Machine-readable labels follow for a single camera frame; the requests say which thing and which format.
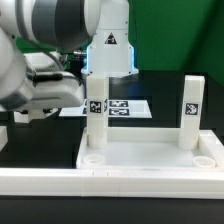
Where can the white front fence bar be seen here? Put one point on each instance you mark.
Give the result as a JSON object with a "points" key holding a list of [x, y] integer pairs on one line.
{"points": [[112, 183]]}

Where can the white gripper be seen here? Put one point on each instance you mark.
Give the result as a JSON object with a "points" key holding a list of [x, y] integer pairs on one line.
{"points": [[58, 89]]}

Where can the tag sheet on table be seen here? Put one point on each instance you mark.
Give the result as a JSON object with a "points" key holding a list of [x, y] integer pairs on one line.
{"points": [[117, 109]]}

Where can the white left fence piece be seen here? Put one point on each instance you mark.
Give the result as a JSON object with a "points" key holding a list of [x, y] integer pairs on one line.
{"points": [[3, 137]]}

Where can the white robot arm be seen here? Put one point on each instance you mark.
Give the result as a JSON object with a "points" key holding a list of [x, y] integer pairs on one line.
{"points": [[62, 24]]}

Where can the white desk top tray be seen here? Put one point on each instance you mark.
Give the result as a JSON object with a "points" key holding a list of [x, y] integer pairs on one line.
{"points": [[136, 148]]}

